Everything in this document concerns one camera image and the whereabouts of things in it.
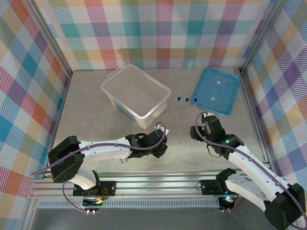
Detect blue plastic bin lid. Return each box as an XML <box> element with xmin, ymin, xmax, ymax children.
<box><xmin>191</xmin><ymin>67</ymin><xmax>240</xmax><ymax>117</ymax></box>

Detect clear plastic storage bin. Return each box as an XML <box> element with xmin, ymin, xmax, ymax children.
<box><xmin>100</xmin><ymin>64</ymin><xmax>172</xmax><ymax>130</ymax></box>

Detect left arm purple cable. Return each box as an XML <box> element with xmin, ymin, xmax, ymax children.
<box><xmin>30</xmin><ymin>121</ymin><xmax>168</xmax><ymax>213</ymax></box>

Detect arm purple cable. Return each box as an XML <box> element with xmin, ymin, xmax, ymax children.
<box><xmin>195</xmin><ymin>110</ymin><xmax>307</xmax><ymax>228</ymax></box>
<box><xmin>30</xmin><ymin>121</ymin><xmax>168</xmax><ymax>213</ymax></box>

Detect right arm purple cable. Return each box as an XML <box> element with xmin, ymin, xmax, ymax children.
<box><xmin>195</xmin><ymin>110</ymin><xmax>307</xmax><ymax>228</ymax></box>

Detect black cable loop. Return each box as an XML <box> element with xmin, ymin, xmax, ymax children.
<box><xmin>206</xmin><ymin>145</ymin><xmax>223</xmax><ymax>158</ymax></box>

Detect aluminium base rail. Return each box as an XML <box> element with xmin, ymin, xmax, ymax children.
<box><xmin>27</xmin><ymin>169</ymin><xmax>267</xmax><ymax>199</ymax></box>

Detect slotted grey cable duct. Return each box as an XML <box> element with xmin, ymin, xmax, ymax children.
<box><xmin>38</xmin><ymin>200</ymin><xmax>221</xmax><ymax>209</ymax></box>

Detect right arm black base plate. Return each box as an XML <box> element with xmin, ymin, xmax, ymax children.
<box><xmin>200</xmin><ymin>179</ymin><xmax>226</xmax><ymax>195</ymax></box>

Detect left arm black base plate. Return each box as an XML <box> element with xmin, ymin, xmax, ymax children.
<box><xmin>72</xmin><ymin>181</ymin><xmax>117</xmax><ymax>197</ymax></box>

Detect aluminium frame side rail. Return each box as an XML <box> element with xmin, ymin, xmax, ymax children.
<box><xmin>238</xmin><ymin>68</ymin><xmax>273</xmax><ymax>166</ymax></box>

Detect red black wire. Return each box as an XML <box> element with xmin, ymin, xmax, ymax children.
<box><xmin>99</xmin><ymin>186</ymin><xmax>110</xmax><ymax>199</ymax></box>

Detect aluminium frame post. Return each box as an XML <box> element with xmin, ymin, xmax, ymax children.
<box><xmin>23</xmin><ymin>0</ymin><xmax>73</xmax><ymax>77</ymax></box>
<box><xmin>239</xmin><ymin>0</ymin><xmax>287</xmax><ymax>74</ymax></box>

